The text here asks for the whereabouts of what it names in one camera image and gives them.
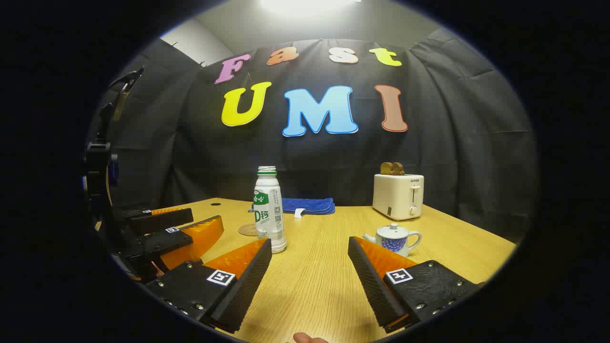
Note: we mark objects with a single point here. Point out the cream white toaster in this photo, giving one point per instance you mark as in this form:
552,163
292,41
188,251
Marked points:
395,197

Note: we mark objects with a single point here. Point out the round brown coaster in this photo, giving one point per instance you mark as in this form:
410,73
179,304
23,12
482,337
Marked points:
246,230

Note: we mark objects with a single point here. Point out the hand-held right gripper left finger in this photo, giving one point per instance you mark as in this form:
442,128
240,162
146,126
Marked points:
248,281

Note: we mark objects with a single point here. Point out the white green water bottle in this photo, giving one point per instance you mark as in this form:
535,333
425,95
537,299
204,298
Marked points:
269,209

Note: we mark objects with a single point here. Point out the white blue teacup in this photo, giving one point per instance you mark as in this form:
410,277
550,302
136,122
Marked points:
399,246

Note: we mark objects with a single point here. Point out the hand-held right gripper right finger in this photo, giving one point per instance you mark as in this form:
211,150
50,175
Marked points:
369,281

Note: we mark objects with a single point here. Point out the brown toast bread slice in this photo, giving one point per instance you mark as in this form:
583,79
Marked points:
399,169
386,169

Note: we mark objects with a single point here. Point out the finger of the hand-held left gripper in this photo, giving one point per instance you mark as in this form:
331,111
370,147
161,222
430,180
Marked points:
190,238
162,221

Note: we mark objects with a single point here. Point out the black backdrop cloth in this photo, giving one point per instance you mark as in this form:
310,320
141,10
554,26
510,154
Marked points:
457,143

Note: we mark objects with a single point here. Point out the blue folded towel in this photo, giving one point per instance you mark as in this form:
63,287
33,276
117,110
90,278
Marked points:
310,205

